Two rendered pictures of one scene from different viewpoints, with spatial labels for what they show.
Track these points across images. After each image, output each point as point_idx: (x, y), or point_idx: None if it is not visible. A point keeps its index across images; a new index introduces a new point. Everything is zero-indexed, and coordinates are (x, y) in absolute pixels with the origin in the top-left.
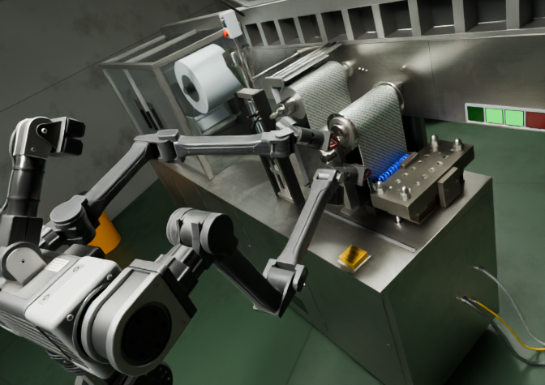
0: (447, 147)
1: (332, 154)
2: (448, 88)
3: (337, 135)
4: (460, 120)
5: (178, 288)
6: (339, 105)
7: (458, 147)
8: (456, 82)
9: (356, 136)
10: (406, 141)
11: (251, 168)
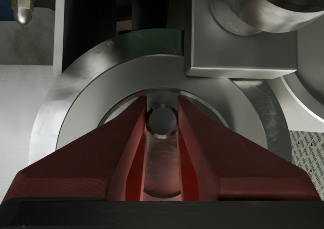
0: None
1: (222, 2)
2: (28, 141)
3: (172, 154)
4: (12, 69)
5: None
6: (309, 139)
7: (13, 5)
8: (9, 157)
9: (42, 143)
10: None
11: None
